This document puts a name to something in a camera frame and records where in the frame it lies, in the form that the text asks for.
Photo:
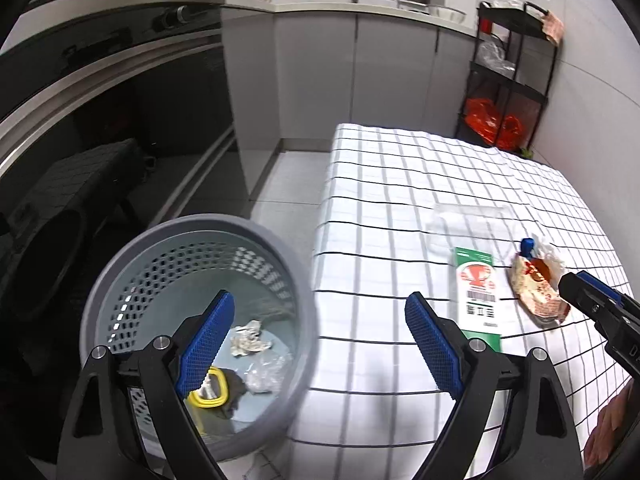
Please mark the checkered cloth on cart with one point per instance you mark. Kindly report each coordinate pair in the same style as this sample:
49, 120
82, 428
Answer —
553, 28

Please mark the grey kitchen cabinets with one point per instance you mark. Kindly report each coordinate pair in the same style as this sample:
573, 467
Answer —
299, 68

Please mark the red cream snack wrapper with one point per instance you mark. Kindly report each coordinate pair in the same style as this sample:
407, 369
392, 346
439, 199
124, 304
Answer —
536, 287

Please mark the white paper ball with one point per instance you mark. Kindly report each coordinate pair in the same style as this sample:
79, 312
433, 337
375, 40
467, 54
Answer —
247, 340

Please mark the yellow lid food container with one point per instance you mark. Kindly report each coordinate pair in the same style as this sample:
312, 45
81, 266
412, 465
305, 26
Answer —
209, 401

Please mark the white grid tablecloth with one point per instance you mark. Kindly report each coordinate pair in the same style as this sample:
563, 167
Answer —
373, 410

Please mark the black oven front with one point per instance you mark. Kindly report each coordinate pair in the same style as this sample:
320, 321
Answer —
109, 125

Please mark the steel bowl on counter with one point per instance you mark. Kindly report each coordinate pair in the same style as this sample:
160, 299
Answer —
446, 13

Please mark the grey perforated trash basket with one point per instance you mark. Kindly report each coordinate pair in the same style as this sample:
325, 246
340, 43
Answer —
174, 271

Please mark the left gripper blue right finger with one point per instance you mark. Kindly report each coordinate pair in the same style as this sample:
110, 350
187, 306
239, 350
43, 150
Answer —
439, 353

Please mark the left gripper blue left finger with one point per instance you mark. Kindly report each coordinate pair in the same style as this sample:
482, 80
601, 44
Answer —
204, 342

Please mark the dark grey cloth rag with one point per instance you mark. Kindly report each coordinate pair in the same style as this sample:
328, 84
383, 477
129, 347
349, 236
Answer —
236, 388

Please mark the green white carton box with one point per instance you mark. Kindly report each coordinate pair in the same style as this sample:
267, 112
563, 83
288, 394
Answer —
476, 295

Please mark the red plastic bag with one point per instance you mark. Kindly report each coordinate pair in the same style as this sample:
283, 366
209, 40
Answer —
505, 132

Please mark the black shelf cart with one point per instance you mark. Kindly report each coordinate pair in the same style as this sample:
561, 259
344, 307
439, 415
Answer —
498, 68

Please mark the person's right hand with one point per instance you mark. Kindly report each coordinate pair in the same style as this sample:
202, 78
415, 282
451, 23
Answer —
602, 438

